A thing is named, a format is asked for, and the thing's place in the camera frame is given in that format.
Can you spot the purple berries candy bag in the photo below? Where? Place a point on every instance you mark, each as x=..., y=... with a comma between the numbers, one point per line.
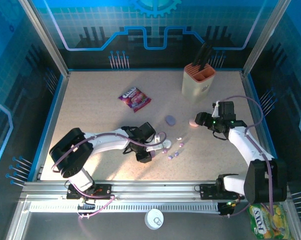
x=135, y=97

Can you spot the white can lid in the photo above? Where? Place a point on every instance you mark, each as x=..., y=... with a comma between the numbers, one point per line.
x=154, y=219

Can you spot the green yellow candy bag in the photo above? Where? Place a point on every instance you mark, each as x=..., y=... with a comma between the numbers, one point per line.
x=265, y=225

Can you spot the white earbud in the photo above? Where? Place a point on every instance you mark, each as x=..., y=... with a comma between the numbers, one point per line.
x=178, y=138

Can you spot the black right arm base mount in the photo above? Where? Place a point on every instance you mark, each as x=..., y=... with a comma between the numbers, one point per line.
x=208, y=191

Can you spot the purple earbud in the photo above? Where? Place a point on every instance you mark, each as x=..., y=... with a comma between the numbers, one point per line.
x=164, y=151
x=181, y=144

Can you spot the aluminium frame post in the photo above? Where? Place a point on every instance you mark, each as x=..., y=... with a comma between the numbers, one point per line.
x=46, y=40
x=264, y=40

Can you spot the aluminium table side rail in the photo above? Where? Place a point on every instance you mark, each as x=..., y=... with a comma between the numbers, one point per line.
x=55, y=125

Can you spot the lavender earbud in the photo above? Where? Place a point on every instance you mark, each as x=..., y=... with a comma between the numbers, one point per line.
x=170, y=157
x=176, y=154

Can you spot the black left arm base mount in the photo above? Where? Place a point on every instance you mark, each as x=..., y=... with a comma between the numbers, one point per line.
x=103, y=191

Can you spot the pink earbud charging case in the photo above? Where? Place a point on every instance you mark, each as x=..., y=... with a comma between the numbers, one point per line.
x=193, y=123

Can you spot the long aluminium mounting rail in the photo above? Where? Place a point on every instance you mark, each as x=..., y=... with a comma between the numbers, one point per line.
x=153, y=186

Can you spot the white round earbud case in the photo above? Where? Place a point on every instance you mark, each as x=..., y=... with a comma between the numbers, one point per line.
x=168, y=143

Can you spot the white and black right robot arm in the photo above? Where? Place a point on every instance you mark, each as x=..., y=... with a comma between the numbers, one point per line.
x=245, y=145

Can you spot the purple round lid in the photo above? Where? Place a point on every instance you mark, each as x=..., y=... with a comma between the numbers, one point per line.
x=170, y=120

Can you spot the beige orange knife block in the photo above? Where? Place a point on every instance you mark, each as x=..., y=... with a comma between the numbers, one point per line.
x=195, y=87

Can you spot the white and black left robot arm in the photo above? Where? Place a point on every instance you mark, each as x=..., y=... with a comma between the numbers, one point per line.
x=108, y=143

